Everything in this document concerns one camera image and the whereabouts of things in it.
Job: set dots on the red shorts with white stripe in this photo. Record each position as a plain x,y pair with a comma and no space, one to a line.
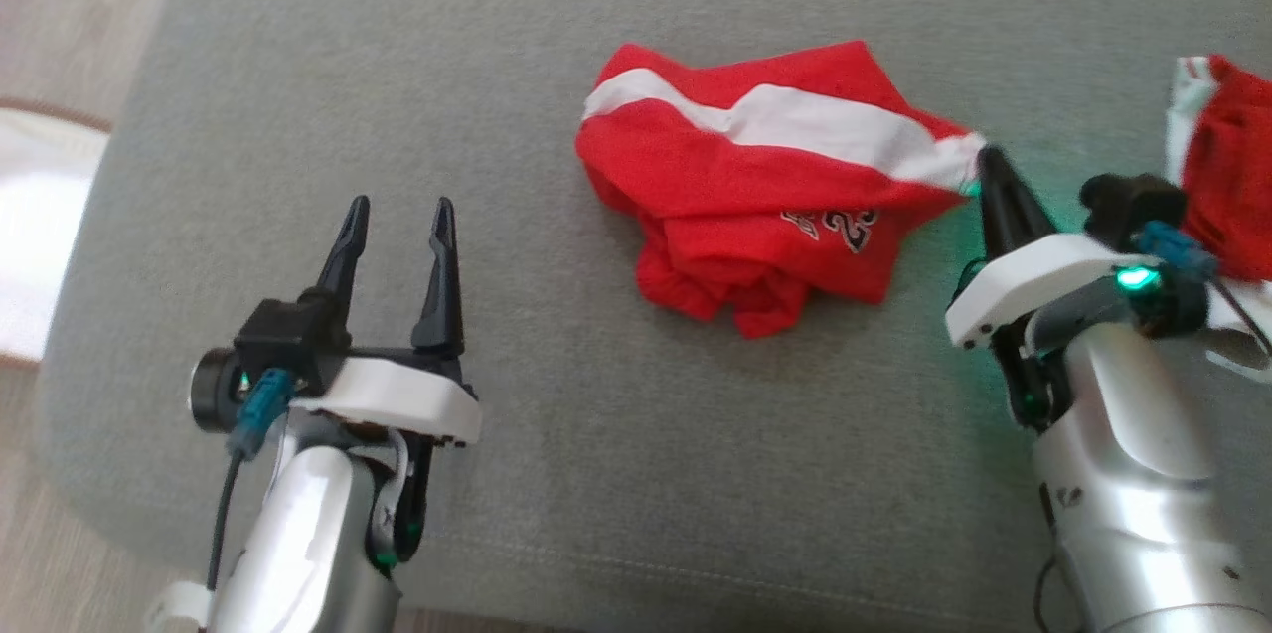
745,186

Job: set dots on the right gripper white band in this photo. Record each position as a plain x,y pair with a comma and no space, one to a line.
1033,280

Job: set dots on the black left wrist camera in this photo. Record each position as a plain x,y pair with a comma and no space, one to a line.
283,345

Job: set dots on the red jersey with white sleeves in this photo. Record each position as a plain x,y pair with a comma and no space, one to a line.
1237,166

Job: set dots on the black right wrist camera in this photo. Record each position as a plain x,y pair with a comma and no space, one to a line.
1133,201

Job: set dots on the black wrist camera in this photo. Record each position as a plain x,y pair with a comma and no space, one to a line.
283,345
1133,201

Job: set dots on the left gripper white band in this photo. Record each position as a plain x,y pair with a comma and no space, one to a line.
407,399

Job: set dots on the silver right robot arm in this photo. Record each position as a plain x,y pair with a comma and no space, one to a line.
1133,494

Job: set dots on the grey sofa seat cushion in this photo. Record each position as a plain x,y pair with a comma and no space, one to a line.
497,67

